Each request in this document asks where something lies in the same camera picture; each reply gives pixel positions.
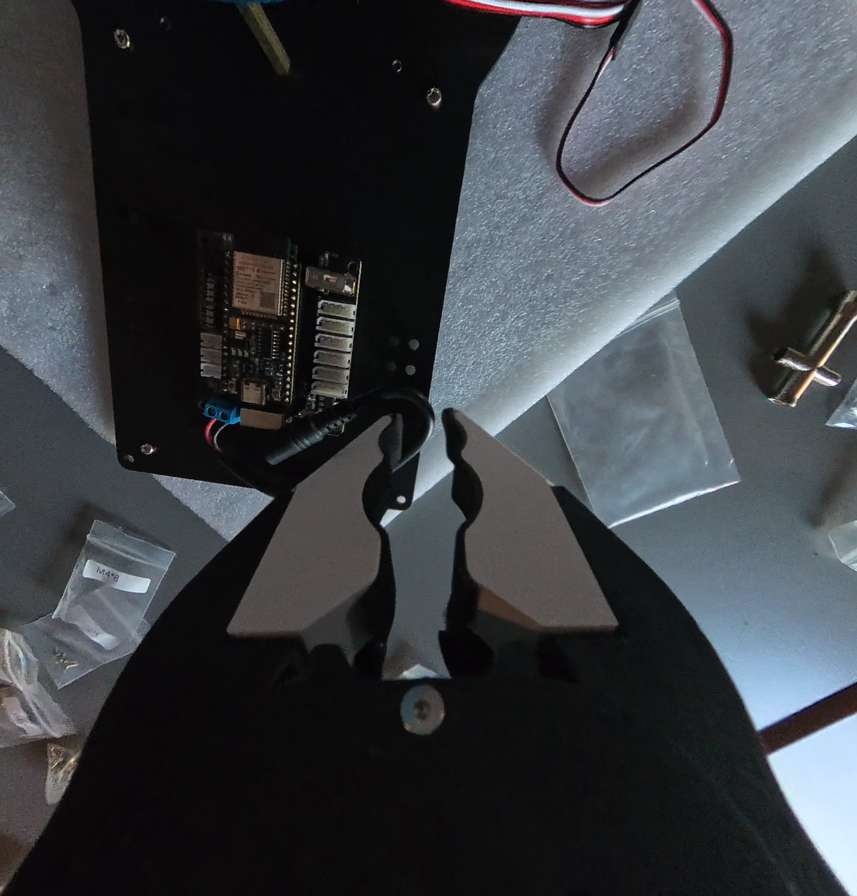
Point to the grey desk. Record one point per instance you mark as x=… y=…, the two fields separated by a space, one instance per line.
x=750 y=630

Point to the large empty clear bag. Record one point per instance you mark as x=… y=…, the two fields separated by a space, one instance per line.
x=645 y=420

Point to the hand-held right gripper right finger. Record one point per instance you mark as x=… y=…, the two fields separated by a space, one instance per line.
x=533 y=560

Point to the scatter of clear parts bags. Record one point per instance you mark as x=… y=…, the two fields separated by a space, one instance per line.
x=113 y=602

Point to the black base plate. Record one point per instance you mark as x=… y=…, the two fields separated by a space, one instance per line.
x=260 y=154

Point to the metal cross wrench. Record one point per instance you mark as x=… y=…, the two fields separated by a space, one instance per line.
x=806 y=360

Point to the blue toy robot arm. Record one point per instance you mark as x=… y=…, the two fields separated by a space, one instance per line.
x=267 y=42

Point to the black circuit board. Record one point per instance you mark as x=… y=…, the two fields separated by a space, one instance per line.
x=260 y=336

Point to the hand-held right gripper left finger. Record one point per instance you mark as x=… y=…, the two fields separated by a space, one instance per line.
x=309 y=560

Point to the white foam sheet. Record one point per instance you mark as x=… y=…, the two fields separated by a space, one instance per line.
x=540 y=280

